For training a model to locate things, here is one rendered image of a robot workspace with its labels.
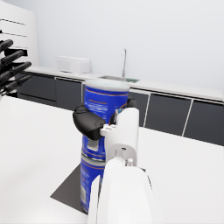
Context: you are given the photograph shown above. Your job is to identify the dark kitchen counter cabinets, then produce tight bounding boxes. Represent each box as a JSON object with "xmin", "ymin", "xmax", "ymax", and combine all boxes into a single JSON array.
[{"xmin": 15, "ymin": 72, "xmax": 224, "ymax": 147}]

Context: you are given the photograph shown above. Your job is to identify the silver kitchen faucet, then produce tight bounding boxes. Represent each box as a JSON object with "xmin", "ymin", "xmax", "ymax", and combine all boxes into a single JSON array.
[{"xmin": 121, "ymin": 48, "xmax": 129, "ymax": 79}]

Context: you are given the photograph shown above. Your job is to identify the white microwave oven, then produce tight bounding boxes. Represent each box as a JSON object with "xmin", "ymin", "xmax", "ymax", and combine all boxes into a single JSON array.
[{"xmin": 55, "ymin": 55, "xmax": 92, "ymax": 75}]

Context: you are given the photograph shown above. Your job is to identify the dark grey square mat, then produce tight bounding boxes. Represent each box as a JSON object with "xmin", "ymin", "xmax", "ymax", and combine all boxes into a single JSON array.
[{"xmin": 49, "ymin": 163, "xmax": 147, "ymax": 215}]

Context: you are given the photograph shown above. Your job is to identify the tall white cabinet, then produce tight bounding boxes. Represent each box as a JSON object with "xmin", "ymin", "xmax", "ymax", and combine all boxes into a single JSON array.
[{"xmin": 0, "ymin": 1, "xmax": 40, "ymax": 68}]

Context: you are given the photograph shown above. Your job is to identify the steel kitchen sink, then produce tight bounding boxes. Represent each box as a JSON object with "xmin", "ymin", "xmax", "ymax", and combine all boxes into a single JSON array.
[{"xmin": 99, "ymin": 74, "xmax": 140, "ymax": 84}]

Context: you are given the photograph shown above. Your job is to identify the blue can with orange stripe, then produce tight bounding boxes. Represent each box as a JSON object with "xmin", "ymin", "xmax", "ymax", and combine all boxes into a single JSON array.
[
  {"xmin": 80, "ymin": 151, "xmax": 107, "ymax": 214},
  {"xmin": 81, "ymin": 79, "xmax": 131, "ymax": 160}
]

